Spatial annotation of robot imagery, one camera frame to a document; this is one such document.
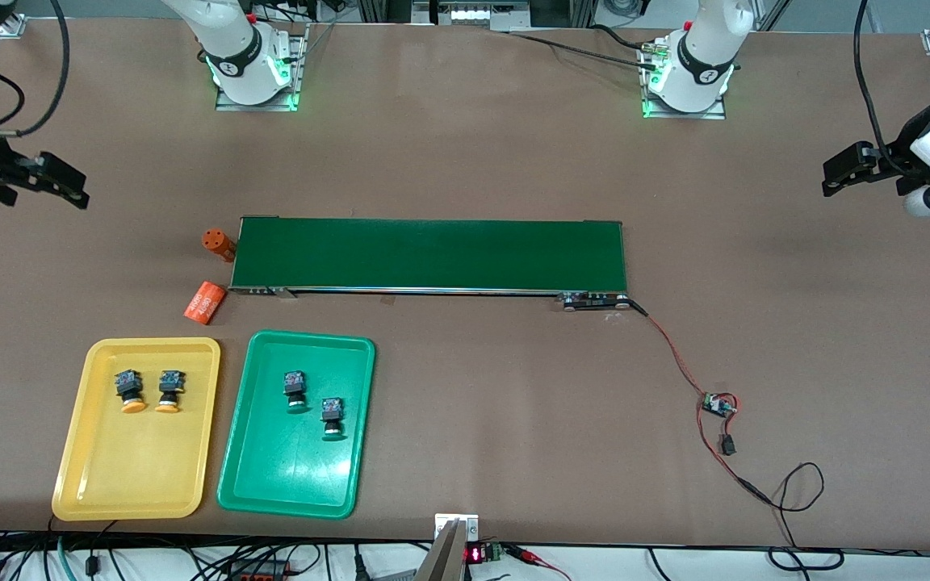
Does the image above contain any aluminium frame rack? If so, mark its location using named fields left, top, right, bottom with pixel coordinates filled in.
left=356, top=0, right=595, bottom=33

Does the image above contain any orange printed cylinder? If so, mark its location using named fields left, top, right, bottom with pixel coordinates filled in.
left=183, top=281, right=228, bottom=325
left=201, top=228, right=237, bottom=262

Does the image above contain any grey metal bar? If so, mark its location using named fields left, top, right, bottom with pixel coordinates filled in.
left=415, top=520, right=470, bottom=581

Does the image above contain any black table cable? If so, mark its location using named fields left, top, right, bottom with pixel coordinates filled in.
left=505, top=31, right=660, bottom=72

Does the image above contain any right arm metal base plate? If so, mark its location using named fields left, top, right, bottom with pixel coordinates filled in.
left=215, top=24, right=308, bottom=112

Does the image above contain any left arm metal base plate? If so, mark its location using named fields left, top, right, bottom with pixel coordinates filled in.
left=641, top=40, right=728, bottom=120

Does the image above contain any silver metal bracket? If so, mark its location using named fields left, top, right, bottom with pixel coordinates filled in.
left=434, top=513, right=480, bottom=540

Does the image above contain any green conveyor belt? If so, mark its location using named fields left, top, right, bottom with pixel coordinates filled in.
left=228, top=215, right=631, bottom=312

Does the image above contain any yellow mushroom push button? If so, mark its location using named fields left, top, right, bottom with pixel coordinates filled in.
left=113, top=370, right=149, bottom=416
left=153, top=370, right=186, bottom=415

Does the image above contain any orange connector block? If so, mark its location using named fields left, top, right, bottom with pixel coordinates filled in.
left=227, top=559, right=290, bottom=581

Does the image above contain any red clip lead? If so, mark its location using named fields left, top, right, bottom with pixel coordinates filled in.
left=505, top=545, right=572, bottom=581

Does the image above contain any green mushroom push button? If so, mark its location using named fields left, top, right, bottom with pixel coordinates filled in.
left=283, top=370, right=311, bottom=414
left=320, top=397, right=347, bottom=442

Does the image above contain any red black power wire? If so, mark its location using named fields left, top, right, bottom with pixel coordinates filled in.
left=626, top=299, right=825, bottom=550

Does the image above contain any green plastic tray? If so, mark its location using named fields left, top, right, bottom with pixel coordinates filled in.
left=216, top=329, right=377, bottom=520

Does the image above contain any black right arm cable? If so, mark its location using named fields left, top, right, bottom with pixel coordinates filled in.
left=0, top=0, right=70, bottom=138

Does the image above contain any yellow plastic tray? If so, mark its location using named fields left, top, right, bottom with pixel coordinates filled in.
left=52, top=337, right=222, bottom=521

